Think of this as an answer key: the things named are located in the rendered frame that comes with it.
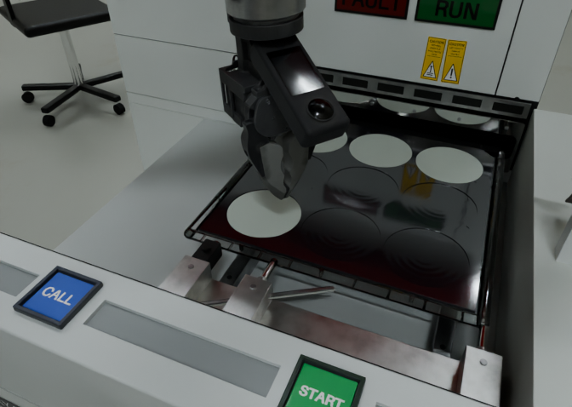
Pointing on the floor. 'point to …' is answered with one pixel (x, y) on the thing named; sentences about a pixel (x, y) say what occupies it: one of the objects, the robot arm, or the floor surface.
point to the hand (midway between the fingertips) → (286, 192)
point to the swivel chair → (23, 12)
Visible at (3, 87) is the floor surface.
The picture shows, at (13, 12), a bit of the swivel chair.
